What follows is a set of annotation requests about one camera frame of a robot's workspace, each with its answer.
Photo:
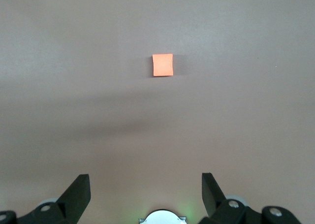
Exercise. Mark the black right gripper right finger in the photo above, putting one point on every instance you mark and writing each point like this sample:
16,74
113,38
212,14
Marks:
211,197

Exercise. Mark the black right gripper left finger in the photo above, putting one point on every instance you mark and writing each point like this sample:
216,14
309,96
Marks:
73,201

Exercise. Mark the orange foam block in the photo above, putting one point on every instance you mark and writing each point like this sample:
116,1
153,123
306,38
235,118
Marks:
163,65

